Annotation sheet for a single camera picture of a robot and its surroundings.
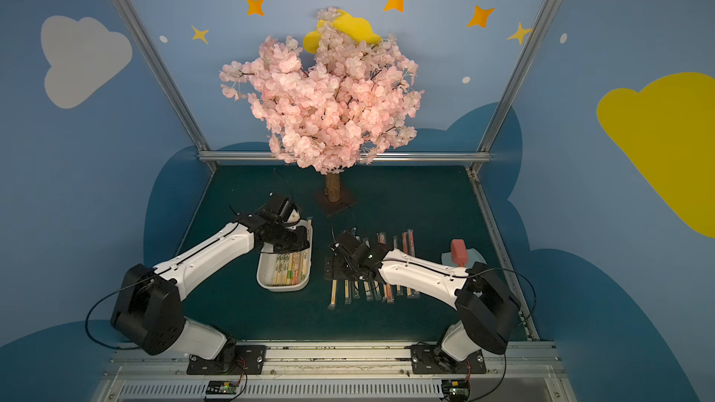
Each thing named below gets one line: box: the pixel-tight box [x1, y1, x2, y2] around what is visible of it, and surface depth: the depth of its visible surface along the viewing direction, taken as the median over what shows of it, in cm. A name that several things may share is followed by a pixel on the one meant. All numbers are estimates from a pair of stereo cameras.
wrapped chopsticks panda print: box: [272, 253, 295, 287], surface depth 92 cm
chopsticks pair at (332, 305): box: [327, 279, 338, 310], surface depth 88 cm
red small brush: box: [450, 239, 469, 268], surface depth 97 cm
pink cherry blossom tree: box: [219, 7, 423, 203], surface depth 69 cm
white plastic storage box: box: [256, 217, 314, 293], surface depth 91 cm
